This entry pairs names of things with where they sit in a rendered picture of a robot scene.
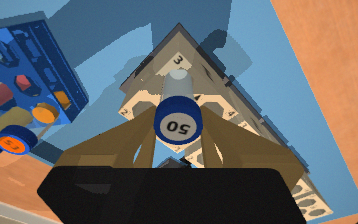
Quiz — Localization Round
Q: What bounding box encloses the blue tube rack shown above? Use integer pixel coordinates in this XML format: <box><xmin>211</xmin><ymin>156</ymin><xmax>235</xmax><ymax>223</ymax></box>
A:
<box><xmin>0</xmin><ymin>19</ymin><xmax>89</xmax><ymax>126</ymax></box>

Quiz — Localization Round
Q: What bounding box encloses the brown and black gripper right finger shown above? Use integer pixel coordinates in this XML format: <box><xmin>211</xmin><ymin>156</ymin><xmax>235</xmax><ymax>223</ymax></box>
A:
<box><xmin>200</xmin><ymin>106</ymin><xmax>304</xmax><ymax>192</ymax></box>

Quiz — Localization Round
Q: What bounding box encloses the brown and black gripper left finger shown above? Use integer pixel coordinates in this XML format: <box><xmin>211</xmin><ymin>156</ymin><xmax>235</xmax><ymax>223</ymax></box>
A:
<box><xmin>52</xmin><ymin>106</ymin><xmax>156</xmax><ymax>168</ymax></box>

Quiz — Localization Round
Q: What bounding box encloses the blue flat mat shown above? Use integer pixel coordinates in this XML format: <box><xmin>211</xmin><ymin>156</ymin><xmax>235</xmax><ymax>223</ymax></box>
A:
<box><xmin>0</xmin><ymin>0</ymin><xmax>358</xmax><ymax>224</ymax></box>

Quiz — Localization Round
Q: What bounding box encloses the beige bucket adapter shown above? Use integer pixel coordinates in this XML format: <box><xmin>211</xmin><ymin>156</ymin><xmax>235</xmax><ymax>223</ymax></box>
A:
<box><xmin>184</xmin><ymin>86</ymin><xmax>271</xmax><ymax>168</ymax></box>
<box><xmin>118</xmin><ymin>32</ymin><xmax>238</xmax><ymax>120</ymax></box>
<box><xmin>293</xmin><ymin>171</ymin><xmax>333</xmax><ymax>221</ymax></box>
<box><xmin>262</xmin><ymin>125</ymin><xmax>312</xmax><ymax>197</ymax></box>

